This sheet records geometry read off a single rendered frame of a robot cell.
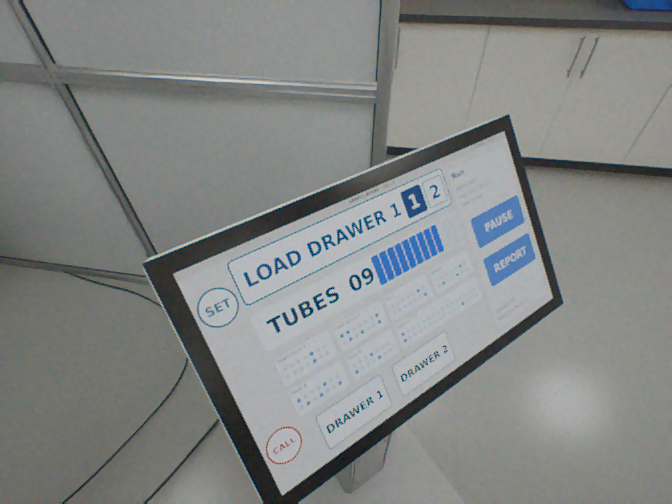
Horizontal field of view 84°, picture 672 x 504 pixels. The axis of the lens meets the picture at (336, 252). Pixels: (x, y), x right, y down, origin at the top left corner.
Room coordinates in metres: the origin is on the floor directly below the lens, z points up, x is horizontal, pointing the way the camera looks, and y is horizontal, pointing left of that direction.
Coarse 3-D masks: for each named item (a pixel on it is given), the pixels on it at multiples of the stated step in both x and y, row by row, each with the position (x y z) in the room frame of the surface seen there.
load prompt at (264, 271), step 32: (384, 192) 0.36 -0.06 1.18; (416, 192) 0.38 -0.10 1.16; (448, 192) 0.39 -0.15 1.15; (320, 224) 0.31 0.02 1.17; (352, 224) 0.32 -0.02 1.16; (384, 224) 0.34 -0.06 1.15; (256, 256) 0.27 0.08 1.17; (288, 256) 0.28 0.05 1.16; (320, 256) 0.29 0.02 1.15; (256, 288) 0.24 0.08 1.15
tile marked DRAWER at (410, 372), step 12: (444, 336) 0.26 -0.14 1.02; (420, 348) 0.24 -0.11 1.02; (432, 348) 0.24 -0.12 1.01; (444, 348) 0.25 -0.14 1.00; (408, 360) 0.22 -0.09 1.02; (420, 360) 0.23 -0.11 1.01; (432, 360) 0.23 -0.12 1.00; (444, 360) 0.23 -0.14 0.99; (396, 372) 0.21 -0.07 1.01; (408, 372) 0.21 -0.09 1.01; (420, 372) 0.22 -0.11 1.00; (432, 372) 0.22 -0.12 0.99; (408, 384) 0.20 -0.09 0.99; (420, 384) 0.20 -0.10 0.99
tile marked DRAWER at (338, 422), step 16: (368, 384) 0.19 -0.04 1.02; (384, 384) 0.20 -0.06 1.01; (352, 400) 0.18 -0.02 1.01; (368, 400) 0.18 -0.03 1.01; (384, 400) 0.18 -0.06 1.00; (320, 416) 0.16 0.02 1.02; (336, 416) 0.16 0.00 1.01; (352, 416) 0.16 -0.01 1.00; (368, 416) 0.16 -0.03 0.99; (336, 432) 0.15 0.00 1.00; (352, 432) 0.15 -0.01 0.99
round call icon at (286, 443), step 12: (276, 432) 0.14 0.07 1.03; (288, 432) 0.14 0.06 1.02; (300, 432) 0.14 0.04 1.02; (264, 444) 0.13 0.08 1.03; (276, 444) 0.13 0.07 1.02; (288, 444) 0.13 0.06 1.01; (300, 444) 0.13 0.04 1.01; (276, 456) 0.12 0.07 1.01; (288, 456) 0.12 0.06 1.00; (276, 468) 0.11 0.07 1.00
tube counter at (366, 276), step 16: (432, 224) 0.36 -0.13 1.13; (448, 224) 0.36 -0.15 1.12; (400, 240) 0.33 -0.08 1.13; (416, 240) 0.34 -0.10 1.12; (432, 240) 0.34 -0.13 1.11; (448, 240) 0.35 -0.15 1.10; (464, 240) 0.36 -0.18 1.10; (368, 256) 0.30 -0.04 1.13; (384, 256) 0.31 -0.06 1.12; (400, 256) 0.31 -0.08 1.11; (416, 256) 0.32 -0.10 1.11; (432, 256) 0.33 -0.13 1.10; (352, 272) 0.28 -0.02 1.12; (368, 272) 0.29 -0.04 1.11; (384, 272) 0.29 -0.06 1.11; (400, 272) 0.30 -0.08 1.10; (352, 288) 0.27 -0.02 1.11; (368, 288) 0.27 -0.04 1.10
